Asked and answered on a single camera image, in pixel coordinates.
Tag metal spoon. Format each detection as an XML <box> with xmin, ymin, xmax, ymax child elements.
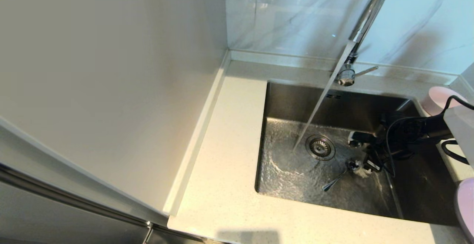
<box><xmin>322</xmin><ymin>159</ymin><xmax>361</xmax><ymax>192</ymax></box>

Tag lilac plate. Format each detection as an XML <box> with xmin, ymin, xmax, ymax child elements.
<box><xmin>454</xmin><ymin>177</ymin><xmax>474</xmax><ymax>239</ymax></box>

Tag steel bar door handle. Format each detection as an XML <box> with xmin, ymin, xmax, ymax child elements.
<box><xmin>0</xmin><ymin>159</ymin><xmax>153</xmax><ymax>229</ymax></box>

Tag chrome gooseneck faucet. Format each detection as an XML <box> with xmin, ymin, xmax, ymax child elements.
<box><xmin>335</xmin><ymin>0</ymin><xmax>394</xmax><ymax>85</ymax></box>

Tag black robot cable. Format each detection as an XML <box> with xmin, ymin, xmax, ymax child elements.
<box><xmin>385</xmin><ymin>95</ymin><xmax>474</xmax><ymax>178</ymax></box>

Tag round metal drain strainer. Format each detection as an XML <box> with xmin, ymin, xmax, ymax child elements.
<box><xmin>306</xmin><ymin>135</ymin><xmax>336</xmax><ymax>161</ymax></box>

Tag pink bowl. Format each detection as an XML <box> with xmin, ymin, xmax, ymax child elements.
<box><xmin>422</xmin><ymin>86</ymin><xmax>469</xmax><ymax>117</ymax></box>

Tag chrome faucet lever handle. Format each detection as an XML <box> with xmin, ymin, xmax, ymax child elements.
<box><xmin>336</xmin><ymin>66</ymin><xmax>379</xmax><ymax>87</ymax></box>

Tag stainless steel sink basin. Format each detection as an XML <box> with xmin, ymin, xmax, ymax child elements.
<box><xmin>255</xmin><ymin>81</ymin><xmax>460</xmax><ymax>227</ymax></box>

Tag running water stream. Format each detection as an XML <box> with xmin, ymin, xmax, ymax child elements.
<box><xmin>291</xmin><ymin>40</ymin><xmax>355</xmax><ymax>153</ymax></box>

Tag grey cabinet door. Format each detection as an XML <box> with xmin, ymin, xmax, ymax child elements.
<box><xmin>0</xmin><ymin>111</ymin><xmax>169</xmax><ymax>244</ymax></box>

